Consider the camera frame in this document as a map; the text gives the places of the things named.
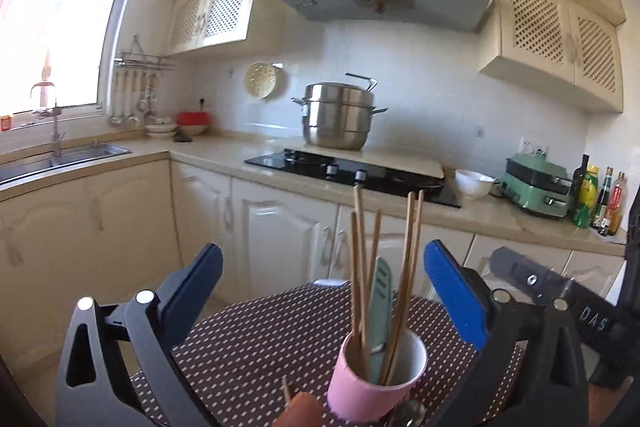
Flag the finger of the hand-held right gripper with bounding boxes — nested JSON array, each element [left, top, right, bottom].
[[490, 247, 626, 344]]

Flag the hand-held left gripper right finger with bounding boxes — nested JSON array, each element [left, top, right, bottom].
[[424, 239, 593, 427]]

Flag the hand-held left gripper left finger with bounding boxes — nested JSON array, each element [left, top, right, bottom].
[[54, 243, 223, 427]]

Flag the bunch of wooden chopsticks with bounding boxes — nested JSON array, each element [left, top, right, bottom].
[[349, 184, 426, 385]]

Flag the light green spoon handle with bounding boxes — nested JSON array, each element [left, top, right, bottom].
[[369, 257, 394, 358]]

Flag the pink cup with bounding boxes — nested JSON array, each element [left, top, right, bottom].
[[327, 329, 428, 424]]

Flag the person's left hand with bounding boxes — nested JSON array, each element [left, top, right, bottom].
[[274, 392, 326, 427]]

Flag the brown polka-dot tablecloth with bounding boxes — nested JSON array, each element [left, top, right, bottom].
[[130, 279, 526, 427]]

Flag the green electric cooker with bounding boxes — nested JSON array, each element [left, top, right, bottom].
[[500, 152, 573, 219]]

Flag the green yellow-capped bottle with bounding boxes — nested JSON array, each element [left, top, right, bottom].
[[574, 164, 600, 228]]

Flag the cream base cabinets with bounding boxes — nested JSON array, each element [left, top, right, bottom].
[[0, 157, 626, 388]]

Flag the red-label sauce bottle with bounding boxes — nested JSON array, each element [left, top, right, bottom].
[[607, 172, 626, 235]]

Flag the dark olive oil bottle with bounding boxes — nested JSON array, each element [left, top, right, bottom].
[[572, 154, 591, 220]]

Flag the dark soy sauce bottle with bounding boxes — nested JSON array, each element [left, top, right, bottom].
[[592, 167, 613, 230]]

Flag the black glass gas stove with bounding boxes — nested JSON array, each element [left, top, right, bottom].
[[245, 149, 462, 208]]

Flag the stack of small bowls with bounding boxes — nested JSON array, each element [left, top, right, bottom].
[[146, 119, 178, 138]]

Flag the stainless steel sink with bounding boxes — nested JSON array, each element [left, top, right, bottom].
[[0, 142, 132, 185]]

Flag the hanging metal ladle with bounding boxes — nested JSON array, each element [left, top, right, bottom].
[[125, 69, 140, 125], [110, 69, 123, 126]]

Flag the hanging metal strainer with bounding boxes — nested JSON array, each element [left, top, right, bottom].
[[137, 74, 158, 120]]

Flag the stainless steel steamer pot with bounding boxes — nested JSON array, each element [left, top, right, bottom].
[[291, 73, 388, 152]]

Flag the chrome faucet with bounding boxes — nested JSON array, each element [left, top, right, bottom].
[[31, 82, 66, 158]]

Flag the cream round colander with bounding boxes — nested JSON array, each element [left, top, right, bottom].
[[244, 61, 287, 99]]

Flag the cream lattice double-door cabinet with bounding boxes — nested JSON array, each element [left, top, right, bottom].
[[477, 0, 626, 112]]

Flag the cream lattice corner cabinet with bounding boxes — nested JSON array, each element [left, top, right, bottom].
[[167, 0, 283, 55]]

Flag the kitchen window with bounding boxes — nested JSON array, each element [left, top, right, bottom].
[[0, 0, 143, 118]]

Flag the white double wall outlet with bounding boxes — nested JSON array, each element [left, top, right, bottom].
[[520, 138, 550, 158]]

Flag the metal wall utensil rack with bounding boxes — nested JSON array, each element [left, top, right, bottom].
[[114, 36, 176, 70]]

